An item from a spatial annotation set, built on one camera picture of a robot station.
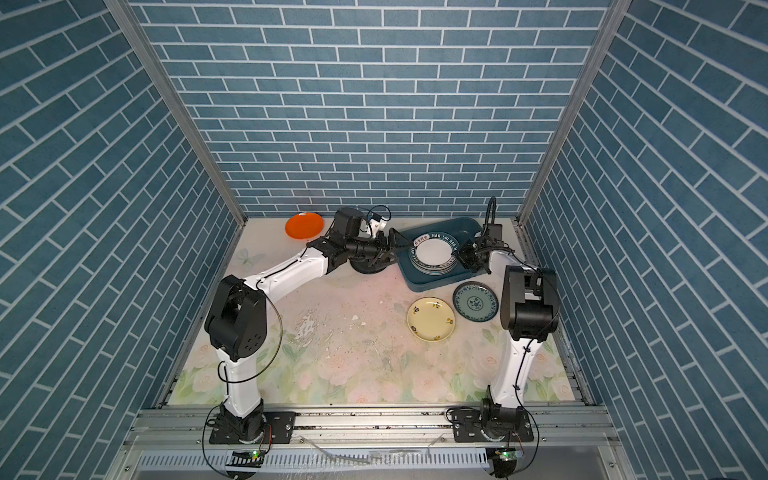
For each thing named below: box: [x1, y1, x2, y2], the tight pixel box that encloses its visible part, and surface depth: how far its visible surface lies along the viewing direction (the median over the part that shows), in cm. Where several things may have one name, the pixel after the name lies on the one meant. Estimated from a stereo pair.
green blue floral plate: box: [452, 281, 499, 323], surface depth 98 cm
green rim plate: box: [408, 231, 460, 276], surface depth 107 cm
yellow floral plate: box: [406, 297, 456, 343], surface depth 95 cm
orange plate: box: [285, 212, 325, 239], surface depth 121 cm
